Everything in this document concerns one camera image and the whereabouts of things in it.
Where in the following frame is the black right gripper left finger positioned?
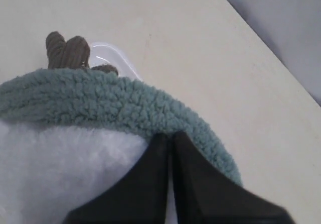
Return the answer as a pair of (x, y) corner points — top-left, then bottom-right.
(64, 134), (169, 223)

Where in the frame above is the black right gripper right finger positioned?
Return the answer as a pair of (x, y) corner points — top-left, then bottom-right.
(172, 132), (294, 223)

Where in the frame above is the green fleece scarf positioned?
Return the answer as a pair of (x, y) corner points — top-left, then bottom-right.
(1, 68), (242, 185)

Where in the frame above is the white plush snowman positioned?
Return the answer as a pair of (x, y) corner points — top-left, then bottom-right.
(1, 31), (168, 223)

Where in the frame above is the white rectangular plastic tray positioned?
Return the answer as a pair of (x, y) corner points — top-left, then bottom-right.
(89, 42), (142, 81)

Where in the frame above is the white background curtain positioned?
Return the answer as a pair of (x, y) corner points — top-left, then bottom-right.
(227, 0), (320, 103)

